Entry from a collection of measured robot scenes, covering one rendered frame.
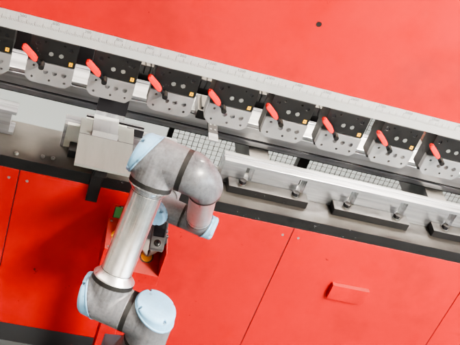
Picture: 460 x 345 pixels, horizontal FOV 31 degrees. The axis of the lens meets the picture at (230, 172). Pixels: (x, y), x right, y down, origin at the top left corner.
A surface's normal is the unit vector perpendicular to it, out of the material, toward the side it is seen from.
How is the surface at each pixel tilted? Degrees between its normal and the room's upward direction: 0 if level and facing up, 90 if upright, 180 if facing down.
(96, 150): 0
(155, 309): 8
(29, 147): 0
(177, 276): 90
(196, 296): 90
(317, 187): 90
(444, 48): 90
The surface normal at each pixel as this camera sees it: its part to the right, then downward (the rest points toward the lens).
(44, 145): 0.30, -0.78
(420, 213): 0.05, 0.59
